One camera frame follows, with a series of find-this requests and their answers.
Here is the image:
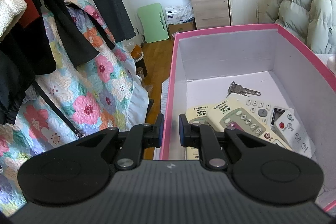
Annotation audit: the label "cream long remote back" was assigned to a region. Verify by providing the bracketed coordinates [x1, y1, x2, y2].
[185, 105, 210, 124]

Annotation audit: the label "silver key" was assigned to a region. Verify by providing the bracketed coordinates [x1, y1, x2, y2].
[228, 81, 261, 97]

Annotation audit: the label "cream remote with red display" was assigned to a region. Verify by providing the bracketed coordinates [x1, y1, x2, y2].
[207, 98, 291, 150]

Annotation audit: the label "large white remote control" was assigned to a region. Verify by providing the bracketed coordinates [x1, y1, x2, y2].
[228, 93, 294, 132]

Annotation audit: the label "small white fan remote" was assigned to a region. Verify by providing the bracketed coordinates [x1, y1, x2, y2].
[273, 110, 315, 158]

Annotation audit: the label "pink cardboard box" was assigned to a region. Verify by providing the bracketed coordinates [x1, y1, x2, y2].
[158, 24, 335, 211]

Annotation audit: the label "white quilted table mat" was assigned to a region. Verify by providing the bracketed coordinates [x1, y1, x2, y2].
[153, 77, 170, 160]

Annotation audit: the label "floral quilt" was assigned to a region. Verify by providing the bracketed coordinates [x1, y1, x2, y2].
[1, 0, 149, 216]

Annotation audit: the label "brown cardboard box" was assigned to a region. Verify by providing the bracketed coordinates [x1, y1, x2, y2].
[168, 20, 196, 40]

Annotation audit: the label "green folding table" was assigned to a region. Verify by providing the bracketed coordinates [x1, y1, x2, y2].
[137, 3, 169, 43]

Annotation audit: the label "white packaged goods pile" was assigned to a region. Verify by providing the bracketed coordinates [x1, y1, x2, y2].
[165, 3, 194, 25]

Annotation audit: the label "black hanging clothes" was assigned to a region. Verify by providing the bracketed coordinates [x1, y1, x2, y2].
[1, 0, 135, 124]

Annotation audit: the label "grey puffer jacket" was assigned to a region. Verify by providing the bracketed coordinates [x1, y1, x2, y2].
[266, 0, 335, 54]

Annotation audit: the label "white fleece cuff garment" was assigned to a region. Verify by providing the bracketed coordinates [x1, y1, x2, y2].
[0, 0, 27, 39]

